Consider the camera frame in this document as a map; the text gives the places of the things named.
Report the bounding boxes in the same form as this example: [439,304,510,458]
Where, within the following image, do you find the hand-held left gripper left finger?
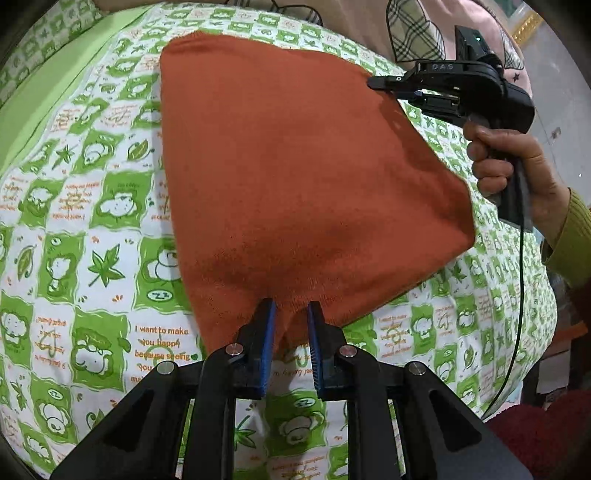
[48,298,278,480]

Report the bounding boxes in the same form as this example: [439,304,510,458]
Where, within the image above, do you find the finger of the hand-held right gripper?
[367,61,463,92]
[406,90,463,123]

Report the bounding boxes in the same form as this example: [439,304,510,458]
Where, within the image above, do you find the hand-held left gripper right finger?
[307,300,532,480]

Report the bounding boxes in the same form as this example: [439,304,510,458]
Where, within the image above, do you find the orange knit sweater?
[159,34,476,356]

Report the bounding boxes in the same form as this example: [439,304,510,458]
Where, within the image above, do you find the person's right forearm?
[540,187,591,289]

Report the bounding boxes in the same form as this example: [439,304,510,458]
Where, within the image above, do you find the person's right hand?
[463,117,572,241]

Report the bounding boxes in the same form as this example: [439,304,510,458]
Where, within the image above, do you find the pink heart-print duvet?
[95,0,534,100]

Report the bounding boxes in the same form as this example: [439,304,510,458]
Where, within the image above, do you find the person's dark red clothing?
[487,392,591,480]

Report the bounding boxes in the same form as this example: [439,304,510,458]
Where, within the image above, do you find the green checkered pillow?
[0,28,51,109]

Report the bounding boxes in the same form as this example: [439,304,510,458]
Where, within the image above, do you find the golden frame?
[508,11,543,44]

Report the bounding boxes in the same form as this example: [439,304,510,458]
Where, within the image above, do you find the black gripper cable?
[480,222,527,423]

